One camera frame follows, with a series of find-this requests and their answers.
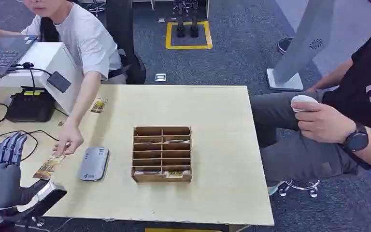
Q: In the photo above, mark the white round controller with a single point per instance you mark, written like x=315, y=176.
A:
x=302, y=100

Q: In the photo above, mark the silver floor outlet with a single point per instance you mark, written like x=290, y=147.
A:
x=160, y=77

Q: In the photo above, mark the black office chair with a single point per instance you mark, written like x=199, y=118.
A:
x=124, y=32

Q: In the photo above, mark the chrome chair base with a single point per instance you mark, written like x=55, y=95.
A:
x=300, y=186

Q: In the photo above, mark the wooden card box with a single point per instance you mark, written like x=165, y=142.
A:
x=161, y=155

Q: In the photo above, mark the thin pale card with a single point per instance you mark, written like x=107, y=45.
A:
x=177, y=141

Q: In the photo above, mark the white kiosk stand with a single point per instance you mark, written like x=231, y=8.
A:
x=300, y=41

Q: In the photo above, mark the black robot legs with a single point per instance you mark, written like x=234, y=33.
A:
x=181, y=22

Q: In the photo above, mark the grey card reader device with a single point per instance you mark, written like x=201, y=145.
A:
x=93, y=164

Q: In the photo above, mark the small card scrap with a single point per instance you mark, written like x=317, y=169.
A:
x=61, y=123

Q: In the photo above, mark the black wristwatch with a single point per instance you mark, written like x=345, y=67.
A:
x=355, y=140

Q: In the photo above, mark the black power adapter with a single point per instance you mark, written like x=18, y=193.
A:
x=59, y=82

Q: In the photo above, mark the dark shoe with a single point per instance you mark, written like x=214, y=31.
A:
x=284, y=44

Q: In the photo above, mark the person's left hand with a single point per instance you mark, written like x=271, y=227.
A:
x=324, y=123

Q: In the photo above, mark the person in black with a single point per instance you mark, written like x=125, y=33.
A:
x=368, y=86

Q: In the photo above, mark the printed card in wide slot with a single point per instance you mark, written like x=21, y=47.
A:
x=174, y=174

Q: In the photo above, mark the yellow printed card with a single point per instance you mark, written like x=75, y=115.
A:
x=98, y=105

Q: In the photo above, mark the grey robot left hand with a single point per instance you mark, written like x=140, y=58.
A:
x=0, y=187

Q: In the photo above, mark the person in white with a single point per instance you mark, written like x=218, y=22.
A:
x=86, y=41

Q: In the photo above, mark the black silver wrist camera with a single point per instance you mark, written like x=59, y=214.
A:
x=52, y=193

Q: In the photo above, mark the brown printed card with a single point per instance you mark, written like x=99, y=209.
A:
x=48, y=166

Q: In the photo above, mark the dark laptop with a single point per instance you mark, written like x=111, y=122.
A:
x=0, y=52

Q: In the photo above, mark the black desktop device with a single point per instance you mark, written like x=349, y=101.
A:
x=30, y=105

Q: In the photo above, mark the white box stand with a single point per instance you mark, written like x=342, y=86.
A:
x=49, y=59

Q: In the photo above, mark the person's right hand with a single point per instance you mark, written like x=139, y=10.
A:
x=68, y=139

